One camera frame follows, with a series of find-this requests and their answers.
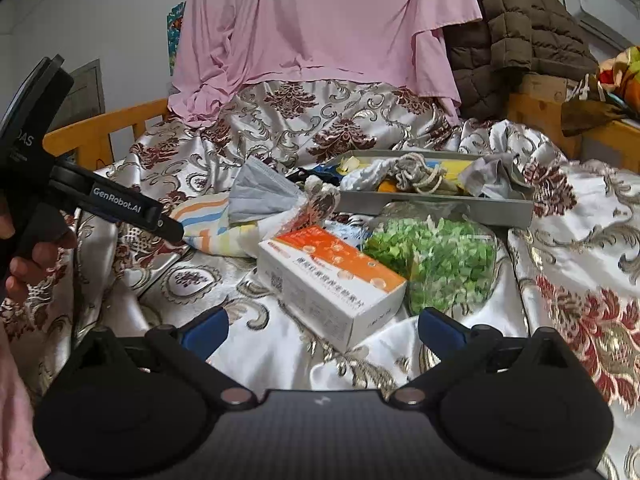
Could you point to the floral satin bedspread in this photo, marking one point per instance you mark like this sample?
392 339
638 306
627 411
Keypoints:
575 240

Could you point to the grey tray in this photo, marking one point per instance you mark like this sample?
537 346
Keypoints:
450 208

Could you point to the black sock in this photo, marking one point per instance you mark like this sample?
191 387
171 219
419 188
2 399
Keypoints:
325 174

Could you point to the white air conditioner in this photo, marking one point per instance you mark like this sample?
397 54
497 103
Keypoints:
605 5

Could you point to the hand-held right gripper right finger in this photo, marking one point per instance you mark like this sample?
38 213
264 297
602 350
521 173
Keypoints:
441 331

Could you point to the person's pink clothing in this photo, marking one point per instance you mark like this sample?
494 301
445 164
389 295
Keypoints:
17 410

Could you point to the colourful patterned cloth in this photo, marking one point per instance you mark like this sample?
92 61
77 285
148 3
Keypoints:
625 75

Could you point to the person's left hand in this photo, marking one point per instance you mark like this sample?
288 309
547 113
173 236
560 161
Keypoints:
50 247

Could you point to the colourful wall poster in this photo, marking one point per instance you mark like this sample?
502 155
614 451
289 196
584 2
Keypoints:
175 35

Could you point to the striped cloth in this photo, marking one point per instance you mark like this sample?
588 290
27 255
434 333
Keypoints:
210 225

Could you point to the grey door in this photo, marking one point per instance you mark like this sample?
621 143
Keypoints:
85 90

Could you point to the brown quilted jacket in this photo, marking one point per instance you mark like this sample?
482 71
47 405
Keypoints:
520 25

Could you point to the grey cloth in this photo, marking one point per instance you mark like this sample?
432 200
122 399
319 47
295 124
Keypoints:
492 175

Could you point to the pink t-shirt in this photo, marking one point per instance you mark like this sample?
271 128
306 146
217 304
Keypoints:
310 20

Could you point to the white cloth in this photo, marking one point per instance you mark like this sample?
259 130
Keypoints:
367 177

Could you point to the olive brown cloth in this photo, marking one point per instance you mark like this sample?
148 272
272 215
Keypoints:
590 116

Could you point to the bag of green pieces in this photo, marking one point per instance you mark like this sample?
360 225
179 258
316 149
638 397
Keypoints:
440 260

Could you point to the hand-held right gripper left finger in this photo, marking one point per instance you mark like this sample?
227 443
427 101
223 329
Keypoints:
205 334

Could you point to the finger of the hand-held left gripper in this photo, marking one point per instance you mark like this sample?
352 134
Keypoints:
120 202

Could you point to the orange and white box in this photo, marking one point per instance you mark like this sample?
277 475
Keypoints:
320 285

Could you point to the grey face mask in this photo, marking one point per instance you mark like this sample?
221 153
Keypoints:
260 195

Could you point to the wooden bed frame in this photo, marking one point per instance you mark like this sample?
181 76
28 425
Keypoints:
100 130

